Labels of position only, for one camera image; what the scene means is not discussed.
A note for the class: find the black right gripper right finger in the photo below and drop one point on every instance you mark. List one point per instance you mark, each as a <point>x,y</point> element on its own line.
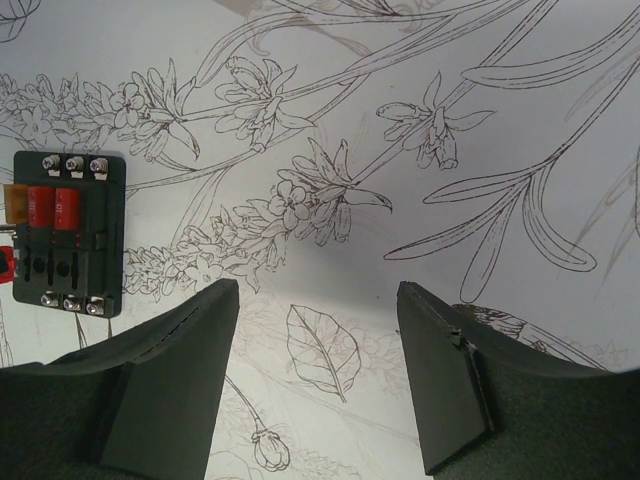
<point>490,407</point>

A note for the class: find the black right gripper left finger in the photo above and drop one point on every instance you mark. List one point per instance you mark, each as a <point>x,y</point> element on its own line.
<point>140,405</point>

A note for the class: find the orange blade fuse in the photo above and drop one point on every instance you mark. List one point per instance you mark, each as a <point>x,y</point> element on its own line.
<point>16,203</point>

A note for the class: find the red blade fuse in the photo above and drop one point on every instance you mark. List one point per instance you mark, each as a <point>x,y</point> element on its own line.
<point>7,265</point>
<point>67,214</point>
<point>41,206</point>

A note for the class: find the black fuse box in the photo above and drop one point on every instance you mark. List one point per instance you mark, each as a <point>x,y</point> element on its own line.
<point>75,271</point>

